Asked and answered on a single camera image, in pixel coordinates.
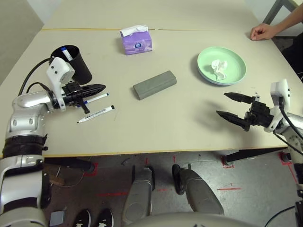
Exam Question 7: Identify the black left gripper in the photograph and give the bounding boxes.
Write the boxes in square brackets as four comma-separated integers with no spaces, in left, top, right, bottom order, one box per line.
[61,82,106,114]

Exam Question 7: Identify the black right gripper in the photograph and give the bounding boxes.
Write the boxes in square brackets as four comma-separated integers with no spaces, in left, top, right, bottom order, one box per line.
[215,92,272,132]

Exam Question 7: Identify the black-capped printed white marker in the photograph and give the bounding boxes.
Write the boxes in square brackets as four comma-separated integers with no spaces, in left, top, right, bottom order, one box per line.
[77,105,116,124]

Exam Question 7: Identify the white tissue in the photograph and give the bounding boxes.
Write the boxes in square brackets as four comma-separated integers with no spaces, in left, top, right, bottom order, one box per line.
[210,59,229,81]

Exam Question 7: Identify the green plate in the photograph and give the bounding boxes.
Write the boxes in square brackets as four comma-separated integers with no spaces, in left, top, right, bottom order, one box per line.
[197,46,247,86]

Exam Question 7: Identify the grey glasses case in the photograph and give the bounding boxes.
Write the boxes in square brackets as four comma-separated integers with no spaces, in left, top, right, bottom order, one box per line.
[132,70,178,101]

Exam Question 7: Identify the bystander bare forearm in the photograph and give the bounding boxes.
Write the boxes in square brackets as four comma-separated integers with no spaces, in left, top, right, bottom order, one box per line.
[272,2,303,37]

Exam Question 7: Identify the bystander bare hand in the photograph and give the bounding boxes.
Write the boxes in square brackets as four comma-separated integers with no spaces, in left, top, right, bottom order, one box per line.
[250,23,276,41]

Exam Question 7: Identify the blue-capped white marker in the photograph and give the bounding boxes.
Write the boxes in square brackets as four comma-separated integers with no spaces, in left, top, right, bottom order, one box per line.
[61,46,73,61]
[84,93,110,105]

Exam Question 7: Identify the black cup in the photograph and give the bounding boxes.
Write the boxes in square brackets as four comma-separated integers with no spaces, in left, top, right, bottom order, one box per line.
[50,44,93,84]

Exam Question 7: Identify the black table foot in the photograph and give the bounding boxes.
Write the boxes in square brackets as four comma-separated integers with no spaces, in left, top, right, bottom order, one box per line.
[226,148,288,165]
[44,157,99,172]

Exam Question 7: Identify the purple tissue pack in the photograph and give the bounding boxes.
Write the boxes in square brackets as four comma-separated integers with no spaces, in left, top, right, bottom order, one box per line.
[119,24,153,56]

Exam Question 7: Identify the bystander body black clothes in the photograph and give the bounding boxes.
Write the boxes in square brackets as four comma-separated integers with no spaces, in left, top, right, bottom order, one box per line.
[283,33,303,82]

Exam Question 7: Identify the grey robot right leg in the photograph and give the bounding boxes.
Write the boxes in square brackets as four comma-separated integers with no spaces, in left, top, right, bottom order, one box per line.
[172,164,224,216]

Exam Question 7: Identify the grey robot leg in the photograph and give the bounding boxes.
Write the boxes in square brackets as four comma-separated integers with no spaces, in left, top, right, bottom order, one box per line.
[123,165,156,224]
[172,164,224,216]

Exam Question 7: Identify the wooden block on floor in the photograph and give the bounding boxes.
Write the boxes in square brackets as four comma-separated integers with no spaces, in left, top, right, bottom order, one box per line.
[45,165,66,187]

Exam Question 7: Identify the grey robot left leg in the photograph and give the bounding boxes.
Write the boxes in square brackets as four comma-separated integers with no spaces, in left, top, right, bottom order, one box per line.
[123,165,156,224]

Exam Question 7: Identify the grey robot torso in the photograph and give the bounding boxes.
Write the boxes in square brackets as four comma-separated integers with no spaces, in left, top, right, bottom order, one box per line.
[127,211,268,227]

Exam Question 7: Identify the black bystander shoe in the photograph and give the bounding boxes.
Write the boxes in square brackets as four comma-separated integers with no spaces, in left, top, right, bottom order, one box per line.
[94,208,114,227]
[75,209,92,227]

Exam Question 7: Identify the grey box on floor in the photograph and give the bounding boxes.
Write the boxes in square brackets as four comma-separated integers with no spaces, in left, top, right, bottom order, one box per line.
[49,210,66,227]

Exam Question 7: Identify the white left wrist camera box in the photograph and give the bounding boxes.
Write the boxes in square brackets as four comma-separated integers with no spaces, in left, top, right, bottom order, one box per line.
[46,56,76,112]

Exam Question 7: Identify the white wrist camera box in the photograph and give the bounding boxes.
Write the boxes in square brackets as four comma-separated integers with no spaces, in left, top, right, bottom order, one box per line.
[46,56,76,112]
[263,79,291,133]

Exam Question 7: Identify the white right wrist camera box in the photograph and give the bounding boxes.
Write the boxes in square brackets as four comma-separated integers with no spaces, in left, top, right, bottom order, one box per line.
[263,79,291,133]

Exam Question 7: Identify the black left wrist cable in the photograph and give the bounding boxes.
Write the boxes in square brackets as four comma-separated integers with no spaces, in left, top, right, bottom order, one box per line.
[18,58,54,95]

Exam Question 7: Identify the neighbouring table with metal frame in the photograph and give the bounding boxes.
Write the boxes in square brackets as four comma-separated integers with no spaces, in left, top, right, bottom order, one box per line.
[262,0,301,24]

